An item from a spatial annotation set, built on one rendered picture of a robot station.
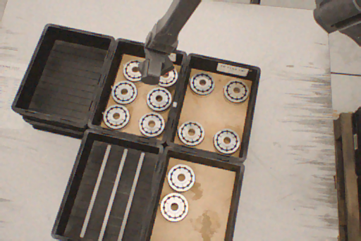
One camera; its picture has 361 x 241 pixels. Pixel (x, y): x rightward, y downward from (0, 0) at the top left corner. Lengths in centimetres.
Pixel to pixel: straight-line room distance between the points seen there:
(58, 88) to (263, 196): 96
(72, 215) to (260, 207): 74
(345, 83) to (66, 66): 185
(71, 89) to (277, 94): 91
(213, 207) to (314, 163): 51
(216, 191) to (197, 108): 35
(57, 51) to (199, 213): 90
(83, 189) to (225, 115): 62
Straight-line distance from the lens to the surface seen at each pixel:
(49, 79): 162
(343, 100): 266
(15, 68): 185
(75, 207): 143
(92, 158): 145
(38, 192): 162
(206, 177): 141
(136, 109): 149
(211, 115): 148
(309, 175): 164
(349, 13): 85
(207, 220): 138
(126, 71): 153
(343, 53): 283
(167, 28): 96
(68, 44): 168
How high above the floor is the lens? 220
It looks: 70 degrees down
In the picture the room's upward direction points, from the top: 4 degrees clockwise
